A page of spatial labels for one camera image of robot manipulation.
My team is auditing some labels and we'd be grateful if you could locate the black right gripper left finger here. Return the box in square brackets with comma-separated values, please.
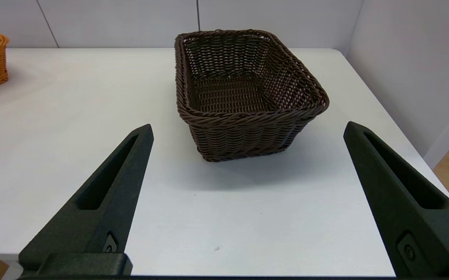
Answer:
[18, 124, 154, 270]

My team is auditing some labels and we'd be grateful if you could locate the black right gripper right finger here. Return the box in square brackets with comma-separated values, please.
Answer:
[344, 121, 449, 277]

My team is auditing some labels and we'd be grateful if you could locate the dark brown wicker basket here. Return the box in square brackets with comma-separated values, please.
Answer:
[175, 29, 330, 163]

